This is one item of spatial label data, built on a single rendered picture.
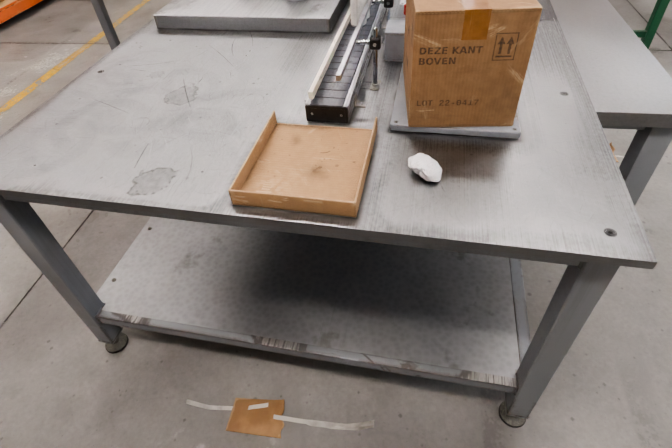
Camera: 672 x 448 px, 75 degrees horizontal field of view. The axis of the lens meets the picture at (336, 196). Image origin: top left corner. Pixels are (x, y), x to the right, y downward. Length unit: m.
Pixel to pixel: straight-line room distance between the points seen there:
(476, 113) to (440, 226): 0.32
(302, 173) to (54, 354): 1.30
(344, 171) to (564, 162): 0.47
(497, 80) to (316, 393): 1.10
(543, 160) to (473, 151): 0.15
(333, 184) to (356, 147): 0.14
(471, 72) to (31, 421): 1.69
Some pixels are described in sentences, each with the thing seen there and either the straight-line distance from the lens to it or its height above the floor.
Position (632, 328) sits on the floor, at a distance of 1.91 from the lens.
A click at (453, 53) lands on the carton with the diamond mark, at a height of 1.03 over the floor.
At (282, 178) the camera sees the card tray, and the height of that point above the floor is 0.83.
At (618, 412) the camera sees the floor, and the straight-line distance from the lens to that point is 1.73.
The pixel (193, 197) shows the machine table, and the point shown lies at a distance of 0.98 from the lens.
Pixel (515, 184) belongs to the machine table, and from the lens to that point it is 0.97.
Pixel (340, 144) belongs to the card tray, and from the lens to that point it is 1.04.
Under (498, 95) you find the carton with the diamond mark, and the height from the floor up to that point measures 0.93.
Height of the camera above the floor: 1.44
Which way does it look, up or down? 43 degrees down
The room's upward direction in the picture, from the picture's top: 5 degrees counter-clockwise
